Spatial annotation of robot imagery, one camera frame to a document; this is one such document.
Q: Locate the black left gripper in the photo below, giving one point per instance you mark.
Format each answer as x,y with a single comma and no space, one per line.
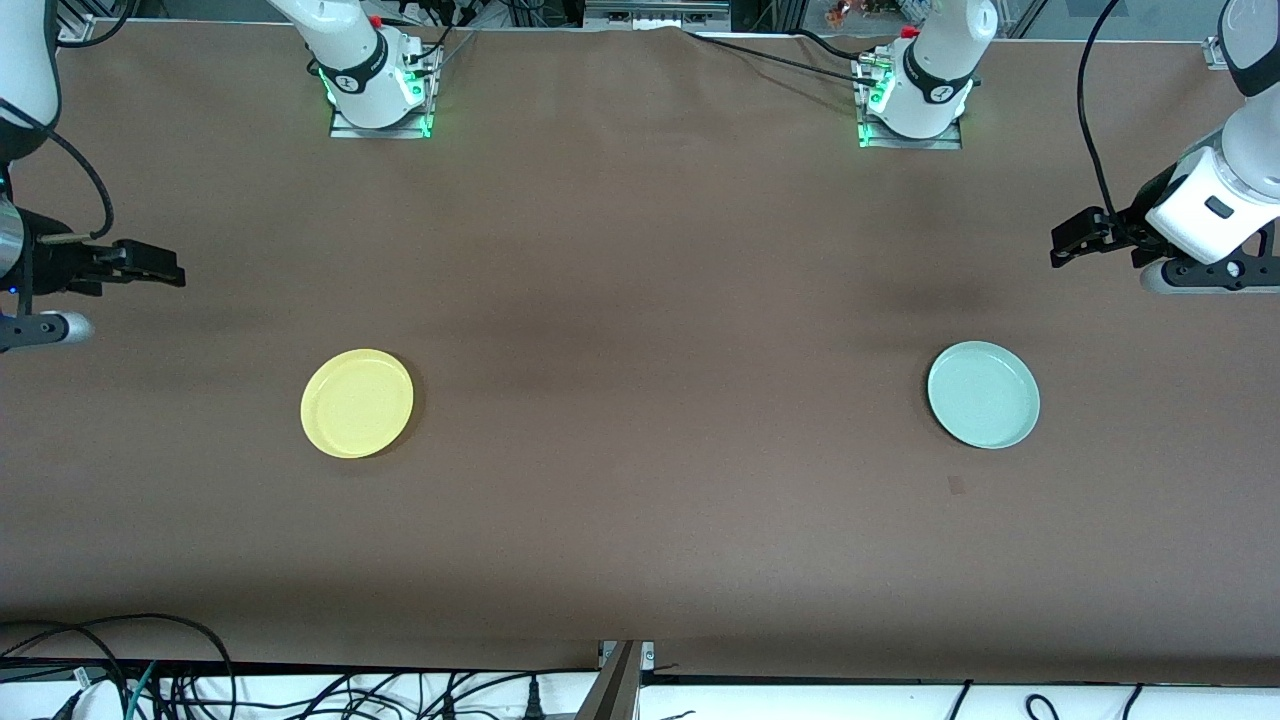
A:
1138,224

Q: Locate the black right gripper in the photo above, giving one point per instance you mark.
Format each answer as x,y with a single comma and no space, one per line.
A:
55,266

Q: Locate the pale green round plate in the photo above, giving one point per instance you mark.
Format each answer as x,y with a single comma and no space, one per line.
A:
983,395

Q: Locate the yellow round plate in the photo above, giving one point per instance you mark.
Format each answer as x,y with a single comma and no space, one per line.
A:
357,405

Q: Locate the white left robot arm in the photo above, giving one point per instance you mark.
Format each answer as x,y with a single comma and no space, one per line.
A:
940,70

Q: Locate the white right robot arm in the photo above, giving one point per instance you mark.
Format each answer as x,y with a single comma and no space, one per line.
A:
350,60

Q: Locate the brown table cover sheet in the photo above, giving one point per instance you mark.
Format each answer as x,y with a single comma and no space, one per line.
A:
640,520

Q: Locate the metal corner bracket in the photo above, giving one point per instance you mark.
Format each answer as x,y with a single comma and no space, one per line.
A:
1218,52
76,32

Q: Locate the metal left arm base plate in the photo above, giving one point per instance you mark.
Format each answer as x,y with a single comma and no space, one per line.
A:
872,135

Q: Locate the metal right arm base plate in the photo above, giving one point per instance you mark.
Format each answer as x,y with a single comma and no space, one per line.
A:
415,110

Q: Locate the grey metal rail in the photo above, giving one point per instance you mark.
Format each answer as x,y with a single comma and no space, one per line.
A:
655,14

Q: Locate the aluminium frame profile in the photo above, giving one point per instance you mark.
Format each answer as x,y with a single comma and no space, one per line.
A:
615,685

